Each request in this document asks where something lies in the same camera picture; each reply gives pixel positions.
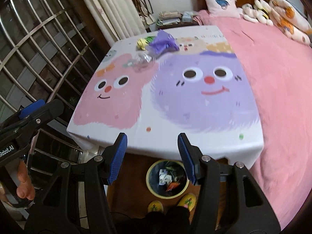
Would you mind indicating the green paper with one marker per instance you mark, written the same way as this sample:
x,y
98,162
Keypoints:
x,y
149,39

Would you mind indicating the pink bed blanket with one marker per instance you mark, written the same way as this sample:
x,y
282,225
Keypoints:
x,y
279,72

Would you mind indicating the clear plastic bag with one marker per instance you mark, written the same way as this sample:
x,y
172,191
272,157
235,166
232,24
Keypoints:
x,y
143,61

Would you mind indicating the cartoon printed tablecloth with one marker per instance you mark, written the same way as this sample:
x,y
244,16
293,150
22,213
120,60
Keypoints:
x,y
200,90

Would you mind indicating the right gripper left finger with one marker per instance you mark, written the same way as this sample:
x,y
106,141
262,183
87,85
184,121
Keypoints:
x,y
113,157

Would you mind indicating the pink cartoon pillow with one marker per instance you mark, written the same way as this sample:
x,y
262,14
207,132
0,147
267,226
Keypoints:
x,y
223,8

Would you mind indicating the yellow paper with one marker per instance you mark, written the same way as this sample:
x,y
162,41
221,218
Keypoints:
x,y
142,43

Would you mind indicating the light blue tissue box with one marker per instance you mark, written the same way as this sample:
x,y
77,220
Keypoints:
x,y
187,16

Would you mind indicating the metal window grille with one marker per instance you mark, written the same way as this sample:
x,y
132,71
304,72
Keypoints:
x,y
47,53

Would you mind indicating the white plush toy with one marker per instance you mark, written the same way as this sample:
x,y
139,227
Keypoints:
x,y
259,12

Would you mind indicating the stack of books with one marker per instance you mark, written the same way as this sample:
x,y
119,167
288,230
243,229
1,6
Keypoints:
x,y
168,18

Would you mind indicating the person left hand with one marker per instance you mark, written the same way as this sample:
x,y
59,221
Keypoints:
x,y
25,190

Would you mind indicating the wooden nightstand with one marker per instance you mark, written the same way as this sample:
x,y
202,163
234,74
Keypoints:
x,y
181,24

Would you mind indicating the rolled bear print quilt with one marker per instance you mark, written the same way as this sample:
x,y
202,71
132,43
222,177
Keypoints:
x,y
290,21

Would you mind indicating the cream curtain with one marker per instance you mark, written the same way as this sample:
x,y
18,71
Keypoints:
x,y
117,19

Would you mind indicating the dark trash bin yellow rim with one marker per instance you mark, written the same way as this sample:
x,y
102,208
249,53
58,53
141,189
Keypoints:
x,y
167,179

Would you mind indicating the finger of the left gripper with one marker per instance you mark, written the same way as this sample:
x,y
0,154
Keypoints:
x,y
31,108
41,115

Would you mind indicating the left yellow slipper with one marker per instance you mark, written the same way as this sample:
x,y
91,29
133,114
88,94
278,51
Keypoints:
x,y
155,206

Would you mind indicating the purple plastic bag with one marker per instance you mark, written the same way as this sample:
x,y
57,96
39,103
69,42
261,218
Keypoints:
x,y
162,43

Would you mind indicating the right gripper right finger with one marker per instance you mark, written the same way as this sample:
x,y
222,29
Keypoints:
x,y
200,169

